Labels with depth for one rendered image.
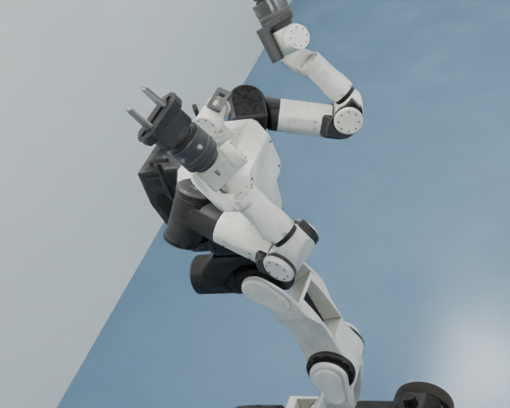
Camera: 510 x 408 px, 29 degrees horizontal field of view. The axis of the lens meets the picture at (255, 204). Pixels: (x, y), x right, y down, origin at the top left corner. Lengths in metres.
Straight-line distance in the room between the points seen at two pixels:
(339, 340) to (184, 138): 0.96
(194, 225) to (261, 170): 0.27
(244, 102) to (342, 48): 3.36
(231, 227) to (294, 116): 0.50
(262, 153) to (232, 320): 1.73
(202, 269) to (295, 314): 0.29
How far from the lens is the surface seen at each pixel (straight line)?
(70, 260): 4.23
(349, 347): 2.83
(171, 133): 2.06
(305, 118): 2.65
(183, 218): 2.32
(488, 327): 3.75
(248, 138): 2.50
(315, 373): 2.83
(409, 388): 3.32
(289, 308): 2.68
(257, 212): 2.16
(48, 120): 4.18
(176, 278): 4.50
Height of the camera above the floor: 2.55
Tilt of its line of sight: 32 degrees down
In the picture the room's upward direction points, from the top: 21 degrees counter-clockwise
